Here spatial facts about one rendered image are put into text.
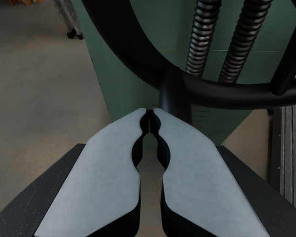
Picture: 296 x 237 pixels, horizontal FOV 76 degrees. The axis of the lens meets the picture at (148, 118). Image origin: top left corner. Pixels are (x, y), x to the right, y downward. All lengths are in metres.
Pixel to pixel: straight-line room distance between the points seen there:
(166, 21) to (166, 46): 0.05
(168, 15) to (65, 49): 1.08
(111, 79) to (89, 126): 0.55
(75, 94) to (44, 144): 0.30
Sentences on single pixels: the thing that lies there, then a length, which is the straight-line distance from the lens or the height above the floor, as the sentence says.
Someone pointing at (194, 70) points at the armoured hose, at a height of 0.67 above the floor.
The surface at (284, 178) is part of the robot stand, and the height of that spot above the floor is 0.16.
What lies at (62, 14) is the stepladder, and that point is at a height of 0.15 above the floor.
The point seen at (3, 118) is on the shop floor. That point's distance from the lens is 1.20.
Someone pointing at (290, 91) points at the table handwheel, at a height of 0.70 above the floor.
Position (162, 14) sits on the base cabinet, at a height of 0.66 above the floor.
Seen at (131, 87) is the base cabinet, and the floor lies 0.47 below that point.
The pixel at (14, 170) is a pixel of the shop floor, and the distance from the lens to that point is 1.05.
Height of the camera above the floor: 0.85
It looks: 61 degrees down
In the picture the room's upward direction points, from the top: 1 degrees clockwise
